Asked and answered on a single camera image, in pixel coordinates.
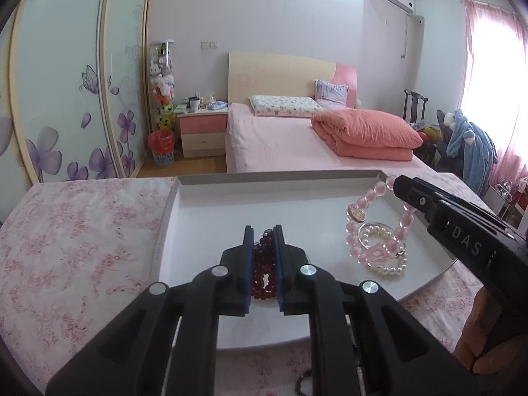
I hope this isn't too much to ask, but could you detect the pink bead bracelet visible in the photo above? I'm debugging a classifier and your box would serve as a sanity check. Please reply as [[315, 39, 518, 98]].
[[346, 174, 418, 268]]

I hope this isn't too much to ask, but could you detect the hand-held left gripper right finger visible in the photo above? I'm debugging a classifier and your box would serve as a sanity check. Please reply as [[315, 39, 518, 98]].
[[274, 223, 481, 396]]

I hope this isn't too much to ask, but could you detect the cream and pink headboard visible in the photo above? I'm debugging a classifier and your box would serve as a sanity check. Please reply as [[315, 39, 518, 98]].
[[228, 51, 359, 110]]

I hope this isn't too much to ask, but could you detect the dark wooden chair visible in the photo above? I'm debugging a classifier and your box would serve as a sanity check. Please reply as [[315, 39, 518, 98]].
[[403, 89, 429, 126]]

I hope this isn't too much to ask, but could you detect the white floral pillow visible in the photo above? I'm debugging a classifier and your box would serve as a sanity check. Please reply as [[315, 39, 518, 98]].
[[248, 94, 326, 118]]

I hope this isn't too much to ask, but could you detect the white wire rack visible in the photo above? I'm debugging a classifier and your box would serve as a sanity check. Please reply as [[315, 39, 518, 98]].
[[493, 179, 516, 215]]

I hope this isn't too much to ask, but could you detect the curtain rod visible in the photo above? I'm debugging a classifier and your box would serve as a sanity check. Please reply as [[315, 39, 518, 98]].
[[457, 0, 516, 11]]

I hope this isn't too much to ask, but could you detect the black office chair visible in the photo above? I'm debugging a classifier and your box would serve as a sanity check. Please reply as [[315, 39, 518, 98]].
[[435, 109, 467, 159]]

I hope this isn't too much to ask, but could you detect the pink curtain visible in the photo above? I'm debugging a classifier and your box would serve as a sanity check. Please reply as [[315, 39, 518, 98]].
[[456, 0, 528, 215]]

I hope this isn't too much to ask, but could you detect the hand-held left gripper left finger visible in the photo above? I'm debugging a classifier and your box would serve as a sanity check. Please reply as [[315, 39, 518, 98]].
[[45, 225, 254, 396]]

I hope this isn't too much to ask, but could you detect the pearl bead bracelet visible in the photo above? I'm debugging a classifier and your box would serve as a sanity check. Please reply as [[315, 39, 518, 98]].
[[362, 225, 409, 278]]

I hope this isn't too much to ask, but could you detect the blue plush robe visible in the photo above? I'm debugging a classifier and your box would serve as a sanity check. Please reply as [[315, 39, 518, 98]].
[[443, 109, 500, 199]]

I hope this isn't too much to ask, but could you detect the red waste basket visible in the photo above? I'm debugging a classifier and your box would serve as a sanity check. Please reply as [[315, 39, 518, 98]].
[[148, 129, 176, 167]]

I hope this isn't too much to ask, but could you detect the lilac pillow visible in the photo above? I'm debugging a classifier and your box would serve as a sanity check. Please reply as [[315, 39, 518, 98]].
[[314, 80, 350, 106]]

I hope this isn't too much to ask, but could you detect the dark brown bead bracelet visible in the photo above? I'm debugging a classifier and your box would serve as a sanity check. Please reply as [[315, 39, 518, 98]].
[[294, 369, 316, 396]]

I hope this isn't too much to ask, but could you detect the flower print sliding wardrobe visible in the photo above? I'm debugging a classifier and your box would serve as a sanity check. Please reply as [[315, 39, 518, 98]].
[[0, 0, 155, 186]]

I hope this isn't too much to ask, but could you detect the pink and cream nightstand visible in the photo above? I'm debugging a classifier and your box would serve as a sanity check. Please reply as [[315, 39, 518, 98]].
[[177, 105, 228, 158]]

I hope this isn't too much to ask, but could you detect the folded coral duvet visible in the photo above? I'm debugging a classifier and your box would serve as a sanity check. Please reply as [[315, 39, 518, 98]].
[[311, 108, 424, 161]]

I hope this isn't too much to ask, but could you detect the plush toy display tube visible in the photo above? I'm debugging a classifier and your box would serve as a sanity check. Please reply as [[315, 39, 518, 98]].
[[148, 40, 176, 133]]

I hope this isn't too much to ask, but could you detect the pink bed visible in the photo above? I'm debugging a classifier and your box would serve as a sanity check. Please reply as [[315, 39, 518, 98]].
[[225, 102, 438, 174]]

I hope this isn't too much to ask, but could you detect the grey cardboard tray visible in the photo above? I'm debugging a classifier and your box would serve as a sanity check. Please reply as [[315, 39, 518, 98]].
[[149, 169, 458, 351]]

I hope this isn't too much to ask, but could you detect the person's right hand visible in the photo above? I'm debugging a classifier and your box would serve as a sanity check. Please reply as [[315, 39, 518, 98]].
[[454, 286, 528, 376]]

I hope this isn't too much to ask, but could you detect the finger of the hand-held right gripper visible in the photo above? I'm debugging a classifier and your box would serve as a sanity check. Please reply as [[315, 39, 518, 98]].
[[392, 175, 444, 220]]

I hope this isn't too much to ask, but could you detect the dark red bead bracelet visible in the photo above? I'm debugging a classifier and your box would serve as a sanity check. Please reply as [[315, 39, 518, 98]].
[[251, 227, 282, 300]]

